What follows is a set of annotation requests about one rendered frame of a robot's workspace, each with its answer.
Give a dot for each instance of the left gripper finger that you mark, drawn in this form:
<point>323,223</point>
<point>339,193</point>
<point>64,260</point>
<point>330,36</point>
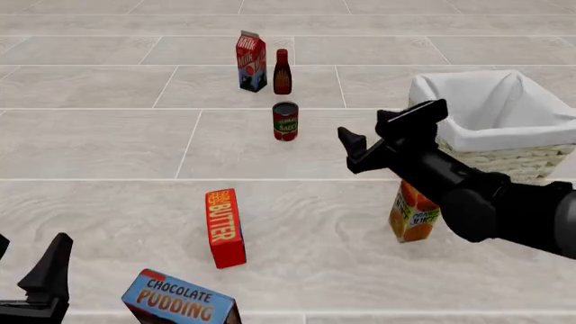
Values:
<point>49,270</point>
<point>2,248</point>

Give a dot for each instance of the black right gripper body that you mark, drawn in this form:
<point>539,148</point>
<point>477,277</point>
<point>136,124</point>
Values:
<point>377,156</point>

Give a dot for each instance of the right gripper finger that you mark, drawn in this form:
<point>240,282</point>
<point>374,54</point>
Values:
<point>384,125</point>
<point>353,143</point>

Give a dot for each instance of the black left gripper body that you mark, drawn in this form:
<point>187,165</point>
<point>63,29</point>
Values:
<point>31,312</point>

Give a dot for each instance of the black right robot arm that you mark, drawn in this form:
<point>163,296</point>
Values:
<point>504,206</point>

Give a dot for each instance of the tomato sauce can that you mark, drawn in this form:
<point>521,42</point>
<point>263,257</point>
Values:
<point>285,123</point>

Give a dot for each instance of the dark red sauce bottle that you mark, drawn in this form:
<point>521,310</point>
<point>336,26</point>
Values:
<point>282,76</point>

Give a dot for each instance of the white cloth basket liner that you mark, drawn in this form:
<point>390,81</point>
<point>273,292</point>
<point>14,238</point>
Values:
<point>499,111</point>

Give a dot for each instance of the woven wicker basket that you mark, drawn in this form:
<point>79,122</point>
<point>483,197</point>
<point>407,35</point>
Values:
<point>513,160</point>

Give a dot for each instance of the orange juice carton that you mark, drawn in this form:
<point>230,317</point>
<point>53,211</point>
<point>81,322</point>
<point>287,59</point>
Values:
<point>414,224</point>

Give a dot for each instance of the red and blue milk carton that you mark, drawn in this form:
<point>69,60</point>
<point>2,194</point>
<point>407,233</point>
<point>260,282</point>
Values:
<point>250,64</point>

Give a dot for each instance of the blue chocolate pudding box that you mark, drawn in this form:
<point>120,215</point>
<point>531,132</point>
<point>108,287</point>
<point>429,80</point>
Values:
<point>180,302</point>

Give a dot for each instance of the red butter box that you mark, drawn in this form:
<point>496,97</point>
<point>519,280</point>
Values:
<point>225,229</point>

